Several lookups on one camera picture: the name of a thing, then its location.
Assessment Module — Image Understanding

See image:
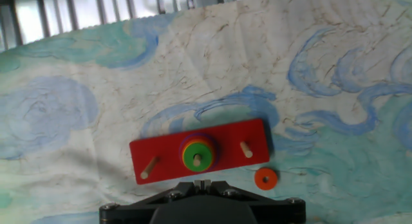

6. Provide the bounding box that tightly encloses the yellow Hanoi ring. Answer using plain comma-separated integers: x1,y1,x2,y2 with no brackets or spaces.
181,139,216,173

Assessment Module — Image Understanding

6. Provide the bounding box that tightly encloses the red Hanoi base board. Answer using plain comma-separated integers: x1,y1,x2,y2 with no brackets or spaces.
129,118,271,186

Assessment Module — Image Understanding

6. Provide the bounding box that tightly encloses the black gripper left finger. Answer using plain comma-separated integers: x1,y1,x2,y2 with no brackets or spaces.
99,180,203,224

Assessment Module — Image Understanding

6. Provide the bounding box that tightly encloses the small orange Hanoi ring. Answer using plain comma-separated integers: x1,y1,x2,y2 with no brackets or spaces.
254,167,279,191

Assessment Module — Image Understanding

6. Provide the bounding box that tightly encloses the landscape painting print cloth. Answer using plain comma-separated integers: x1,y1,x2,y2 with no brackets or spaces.
0,0,412,224

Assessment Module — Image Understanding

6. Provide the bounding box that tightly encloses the green Hanoi ring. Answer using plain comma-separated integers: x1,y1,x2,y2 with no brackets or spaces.
183,142,214,173

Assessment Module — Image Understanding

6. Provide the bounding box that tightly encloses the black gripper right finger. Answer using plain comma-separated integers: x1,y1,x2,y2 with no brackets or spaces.
202,180,306,224

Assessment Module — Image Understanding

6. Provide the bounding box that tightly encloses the large orange Hanoi ring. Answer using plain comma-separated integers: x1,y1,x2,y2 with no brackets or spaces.
180,136,217,173

